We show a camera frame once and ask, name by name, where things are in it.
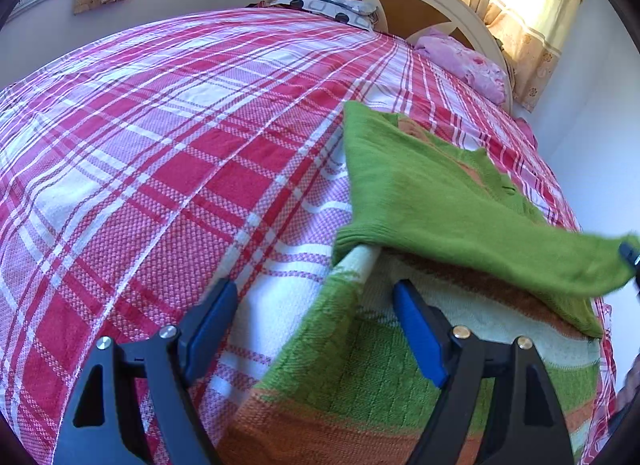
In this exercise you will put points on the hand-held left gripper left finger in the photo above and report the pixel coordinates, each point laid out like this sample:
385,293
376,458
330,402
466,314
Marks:
210,330

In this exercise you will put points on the green knitted striped sweater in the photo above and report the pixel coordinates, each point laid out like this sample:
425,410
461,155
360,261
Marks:
425,195

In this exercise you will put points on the red plaid bedspread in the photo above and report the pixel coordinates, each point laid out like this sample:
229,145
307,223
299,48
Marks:
165,155

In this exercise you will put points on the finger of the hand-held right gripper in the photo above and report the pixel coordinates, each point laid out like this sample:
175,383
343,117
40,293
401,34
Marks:
630,252

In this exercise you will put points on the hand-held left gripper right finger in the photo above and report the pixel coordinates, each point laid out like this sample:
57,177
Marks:
417,332

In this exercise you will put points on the cream wooden headboard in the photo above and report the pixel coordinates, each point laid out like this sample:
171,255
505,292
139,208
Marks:
440,0

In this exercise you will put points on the small pink cloth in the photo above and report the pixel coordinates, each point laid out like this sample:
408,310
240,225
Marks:
526,130

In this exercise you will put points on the pink floral pillow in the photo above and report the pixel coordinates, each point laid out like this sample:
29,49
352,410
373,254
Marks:
460,57

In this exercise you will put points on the grey patterned pillow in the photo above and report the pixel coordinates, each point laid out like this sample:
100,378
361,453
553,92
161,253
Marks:
332,5

